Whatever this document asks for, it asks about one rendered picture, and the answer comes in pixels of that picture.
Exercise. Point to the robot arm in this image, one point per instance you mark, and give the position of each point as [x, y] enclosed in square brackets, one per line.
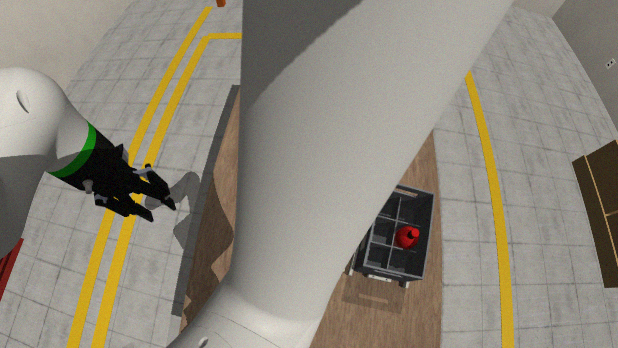
[336, 99]

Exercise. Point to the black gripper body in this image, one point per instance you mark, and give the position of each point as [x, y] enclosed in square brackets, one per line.
[121, 174]

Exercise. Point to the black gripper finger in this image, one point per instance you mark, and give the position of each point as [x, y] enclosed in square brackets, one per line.
[128, 205]
[158, 184]

